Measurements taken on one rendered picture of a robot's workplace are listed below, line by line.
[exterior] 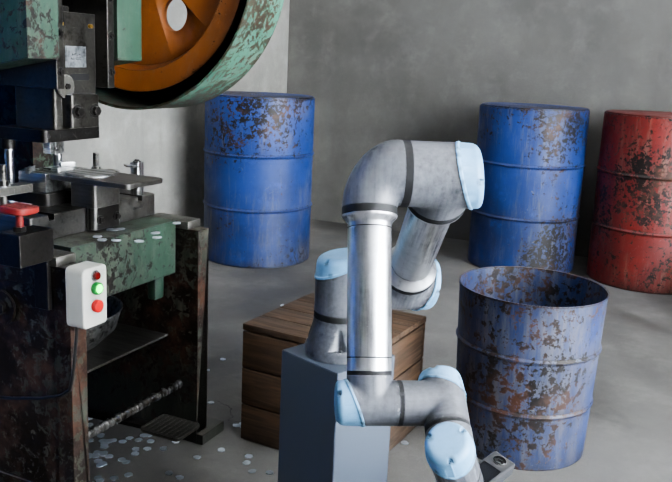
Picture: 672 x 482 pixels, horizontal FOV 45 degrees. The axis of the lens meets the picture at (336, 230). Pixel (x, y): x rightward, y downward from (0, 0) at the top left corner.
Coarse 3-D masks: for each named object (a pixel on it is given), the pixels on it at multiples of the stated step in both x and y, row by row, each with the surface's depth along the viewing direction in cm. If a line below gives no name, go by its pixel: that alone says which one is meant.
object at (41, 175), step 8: (40, 168) 207; (48, 168) 209; (56, 168) 208; (64, 168) 209; (72, 168) 210; (80, 168) 210; (24, 176) 202; (32, 176) 200; (40, 176) 199; (48, 176) 199; (40, 184) 200; (48, 184) 200; (56, 184) 202; (64, 184) 205
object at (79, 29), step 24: (72, 24) 195; (72, 48) 196; (72, 72) 197; (24, 96) 197; (48, 96) 194; (72, 96) 194; (96, 96) 202; (24, 120) 198; (48, 120) 195; (72, 120) 195; (96, 120) 203
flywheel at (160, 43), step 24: (144, 0) 230; (168, 0) 228; (192, 0) 223; (216, 0) 220; (240, 0) 213; (144, 24) 231; (168, 24) 231; (192, 24) 224; (216, 24) 217; (144, 48) 233; (168, 48) 229; (192, 48) 222; (216, 48) 218; (120, 72) 234; (144, 72) 230; (168, 72) 226; (192, 72) 223
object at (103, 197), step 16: (64, 176) 197; (80, 176) 196; (96, 176) 196; (112, 176) 200; (128, 176) 201; (144, 176) 202; (80, 192) 198; (96, 192) 197; (112, 192) 202; (96, 208) 198; (112, 208) 203; (96, 224) 198; (112, 224) 204
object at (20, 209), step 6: (6, 204) 169; (12, 204) 169; (18, 204) 170; (24, 204) 170; (30, 204) 171; (0, 210) 167; (6, 210) 166; (12, 210) 166; (18, 210) 165; (24, 210) 166; (30, 210) 167; (36, 210) 169; (18, 216) 168; (18, 222) 169
